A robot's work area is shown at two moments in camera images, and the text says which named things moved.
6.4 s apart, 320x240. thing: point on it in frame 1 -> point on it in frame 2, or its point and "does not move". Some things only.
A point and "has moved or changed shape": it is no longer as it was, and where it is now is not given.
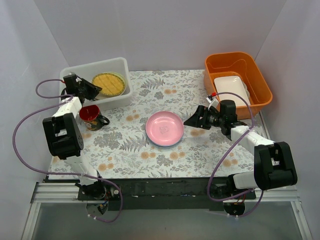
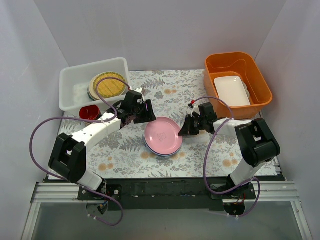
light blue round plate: x=166 y=145 -> x=164 y=155
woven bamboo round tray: x=112 y=84 does not move
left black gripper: x=85 y=88 -> x=141 y=113
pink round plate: x=164 y=128 has moved or changed shape
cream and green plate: x=112 y=83 has moved or changed shape
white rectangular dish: x=232 y=84 does not move
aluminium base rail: x=64 y=192 does not move
